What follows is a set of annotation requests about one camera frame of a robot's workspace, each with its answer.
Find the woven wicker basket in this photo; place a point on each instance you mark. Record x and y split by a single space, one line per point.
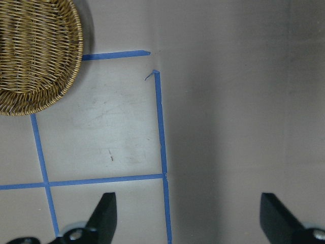
41 53

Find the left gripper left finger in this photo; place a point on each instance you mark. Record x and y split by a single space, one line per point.
100 227

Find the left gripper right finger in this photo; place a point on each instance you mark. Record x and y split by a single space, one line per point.
281 226

